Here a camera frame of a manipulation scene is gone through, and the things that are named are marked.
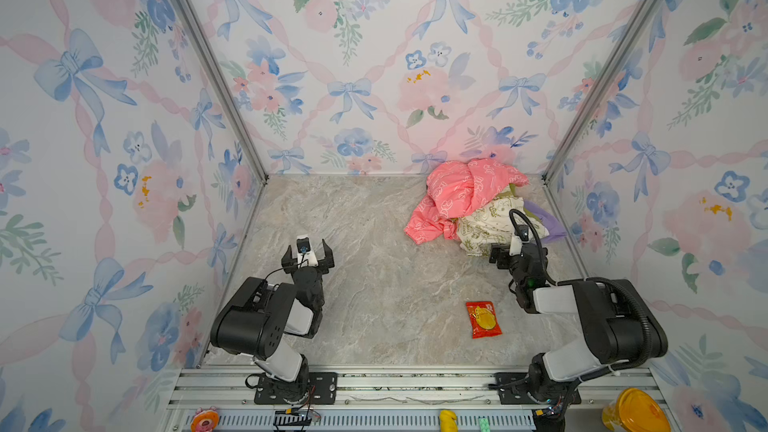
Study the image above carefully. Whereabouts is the purple cloth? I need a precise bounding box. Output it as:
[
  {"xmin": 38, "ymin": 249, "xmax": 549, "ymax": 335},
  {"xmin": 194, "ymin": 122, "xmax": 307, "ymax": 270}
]
[{"xmin": 523, "ymin": 199, "xmax": 567, "ymax": 245}]

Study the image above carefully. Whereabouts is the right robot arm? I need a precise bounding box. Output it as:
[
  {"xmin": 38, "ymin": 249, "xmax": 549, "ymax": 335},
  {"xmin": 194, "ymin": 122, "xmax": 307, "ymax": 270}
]
[{"xmin": 489, "ymin": 243, "xmax": 668, "ymax": 415}]

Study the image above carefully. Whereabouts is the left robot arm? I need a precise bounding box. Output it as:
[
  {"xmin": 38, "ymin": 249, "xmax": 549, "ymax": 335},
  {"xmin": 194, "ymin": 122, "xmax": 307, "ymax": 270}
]
[{"xmin": 210, "ymin": 236, "xmax": 338, "ymax": 405}]

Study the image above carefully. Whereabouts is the cream leaf-print cloth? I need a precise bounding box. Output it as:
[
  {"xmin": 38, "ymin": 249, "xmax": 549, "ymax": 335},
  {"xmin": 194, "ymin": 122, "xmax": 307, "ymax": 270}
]
[{"xmin": 457, "ymin": 185, "xmax": 553, "ymax": 257}]

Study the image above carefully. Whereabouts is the pink patterned cloth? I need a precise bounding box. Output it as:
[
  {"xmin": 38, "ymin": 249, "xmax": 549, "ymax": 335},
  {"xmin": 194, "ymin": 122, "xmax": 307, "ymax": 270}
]
[{"xmin": 404, "ymin": 158, "xmax": 529, "ymax": 245}]

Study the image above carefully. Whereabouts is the red snack packet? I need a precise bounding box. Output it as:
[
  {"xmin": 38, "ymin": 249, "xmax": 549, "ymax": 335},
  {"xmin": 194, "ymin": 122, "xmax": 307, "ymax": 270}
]
[{"xmin": 465, "ymin": 301, "xmax": 502, "ymax": 339}]

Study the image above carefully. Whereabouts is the small green object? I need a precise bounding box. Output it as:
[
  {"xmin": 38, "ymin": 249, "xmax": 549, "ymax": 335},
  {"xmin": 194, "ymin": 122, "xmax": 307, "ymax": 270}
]
[{"xmin": 478, "ymin": 417, "xmax": 491, "ymax": 432}]

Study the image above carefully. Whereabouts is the small yellow object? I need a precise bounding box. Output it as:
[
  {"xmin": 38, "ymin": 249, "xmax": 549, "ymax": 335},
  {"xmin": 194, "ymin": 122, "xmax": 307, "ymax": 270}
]
[{"xmin": 438, "ymin": 410, "xmax": 458, "ymax": 432}]

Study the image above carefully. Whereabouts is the pink yellow tape roll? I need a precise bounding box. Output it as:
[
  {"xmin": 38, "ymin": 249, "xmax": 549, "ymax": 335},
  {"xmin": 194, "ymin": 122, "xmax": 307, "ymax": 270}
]
[{"xmin": 189, "ymin": 407, "xmax": 220, "ymax": 432}]

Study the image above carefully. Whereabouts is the yellow lidded container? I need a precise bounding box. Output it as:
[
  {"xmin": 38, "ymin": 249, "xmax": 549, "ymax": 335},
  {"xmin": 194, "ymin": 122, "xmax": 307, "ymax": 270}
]
[{"xmin": 601, "ymin": 388, "xmax": 671, "ymax": 432}]

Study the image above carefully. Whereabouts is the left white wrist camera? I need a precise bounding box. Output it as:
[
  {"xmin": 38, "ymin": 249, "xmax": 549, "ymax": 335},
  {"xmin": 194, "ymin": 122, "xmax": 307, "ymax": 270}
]
[{"xmin": 296, "ymin": 235, "xmax": 318, "ymax": 268}]

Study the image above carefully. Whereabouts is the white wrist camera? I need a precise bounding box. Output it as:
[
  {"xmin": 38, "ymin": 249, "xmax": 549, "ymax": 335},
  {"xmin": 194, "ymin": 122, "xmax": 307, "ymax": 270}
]
[
  {"xmin": 509, "ymin": 224, "xmax": 531, "ymax": 256},
  {"xmin": 296, "ymin": 235, "xmax": 318, "ymax": 268}
]

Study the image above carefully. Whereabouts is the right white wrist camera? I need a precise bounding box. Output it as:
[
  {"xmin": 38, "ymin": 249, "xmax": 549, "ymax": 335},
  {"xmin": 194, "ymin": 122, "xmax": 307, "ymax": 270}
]
[{"xmin": 509, "ymin": 224, "xmax": 531, "ymax": 256}]

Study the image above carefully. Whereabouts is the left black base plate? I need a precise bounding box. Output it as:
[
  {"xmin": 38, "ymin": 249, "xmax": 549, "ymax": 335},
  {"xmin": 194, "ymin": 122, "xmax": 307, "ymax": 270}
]
[{"xmin": 246, "ymin": 372, "xmax": 338, "ymax": 406}]

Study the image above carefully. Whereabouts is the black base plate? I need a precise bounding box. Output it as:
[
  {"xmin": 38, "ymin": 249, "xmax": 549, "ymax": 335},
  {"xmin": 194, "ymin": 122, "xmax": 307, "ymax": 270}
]
[
  {"xmin": 246, "ymin": 372, "xmax": 338, "ymax": 406},
  {"xmin": 488, "ymin": 372, "xmax": 582, "ymax": 407}
]

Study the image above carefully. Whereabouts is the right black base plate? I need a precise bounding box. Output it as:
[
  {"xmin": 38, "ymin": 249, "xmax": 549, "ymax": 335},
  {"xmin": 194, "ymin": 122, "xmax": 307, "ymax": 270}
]
[{"xmin": 488, "ymin": 372, "xmax": 582, "ymax": 407}]

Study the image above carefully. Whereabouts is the aluminium mounting rail base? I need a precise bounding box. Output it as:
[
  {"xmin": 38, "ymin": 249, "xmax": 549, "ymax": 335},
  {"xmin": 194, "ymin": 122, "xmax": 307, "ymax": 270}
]
[{"xmin": 160, "ymin": 364, "xmax": 682, "ymax": 432}]

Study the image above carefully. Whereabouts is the right aluminium corner post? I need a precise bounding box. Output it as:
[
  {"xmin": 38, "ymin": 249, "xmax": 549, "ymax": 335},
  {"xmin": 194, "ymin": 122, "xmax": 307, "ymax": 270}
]
[{"xmin": 542, "ymin": 0, "xmax": 662, "ymax": 186}]

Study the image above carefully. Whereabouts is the aluminium corner post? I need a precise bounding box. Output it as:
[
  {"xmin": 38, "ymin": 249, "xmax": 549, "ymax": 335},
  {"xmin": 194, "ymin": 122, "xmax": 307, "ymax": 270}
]
[
  {"xmin": 170, "ymin": 0, "xmax": 268, "ymax": 186},
  {"xmin": 542, "ymin": 0, "xmax": 662, "ymax": 186}
]

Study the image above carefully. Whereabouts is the left aluminium corner post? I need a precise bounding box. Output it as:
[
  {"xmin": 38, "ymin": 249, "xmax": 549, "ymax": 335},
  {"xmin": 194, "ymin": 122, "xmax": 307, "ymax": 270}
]
[{"xmin": 170, "ymin": 0, "xmax": 268, "ymax": 186}]

